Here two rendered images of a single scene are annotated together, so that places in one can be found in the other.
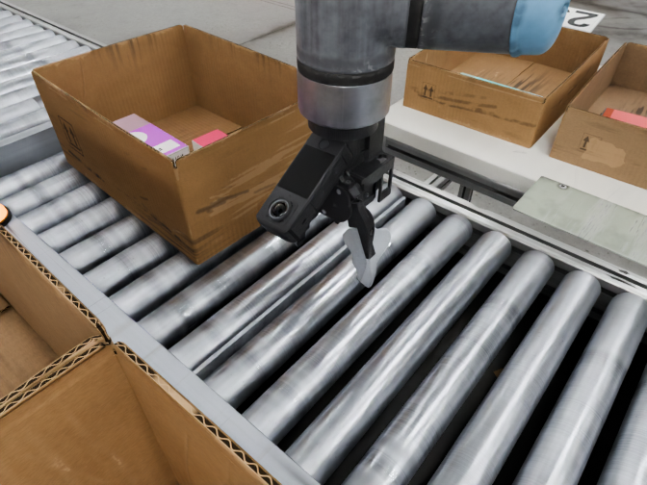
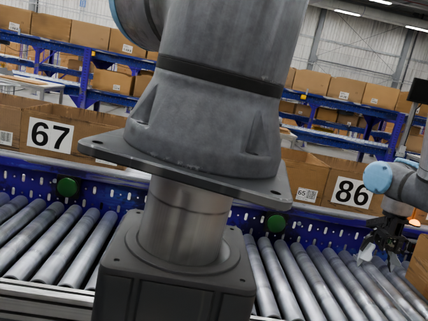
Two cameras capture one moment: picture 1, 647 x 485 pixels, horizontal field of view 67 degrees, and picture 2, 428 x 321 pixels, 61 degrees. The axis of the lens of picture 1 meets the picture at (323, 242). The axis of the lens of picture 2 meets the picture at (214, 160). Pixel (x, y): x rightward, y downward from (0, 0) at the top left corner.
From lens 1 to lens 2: 1.46 m
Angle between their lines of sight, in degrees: 111
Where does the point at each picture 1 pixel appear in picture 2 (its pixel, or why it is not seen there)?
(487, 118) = not seen: outside the picture
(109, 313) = (363, 217)
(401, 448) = (304, 255)
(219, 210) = (418, 265)
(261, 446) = (317, 209)
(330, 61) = not seen: hidden behind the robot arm
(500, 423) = (293, 265)
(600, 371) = (285, 284)
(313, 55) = not seen: hidden behind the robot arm
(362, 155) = (388, 230)
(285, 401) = (334, 256)
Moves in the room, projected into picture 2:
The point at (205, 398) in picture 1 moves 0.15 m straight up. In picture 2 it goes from (332, 211) to (342, 174)
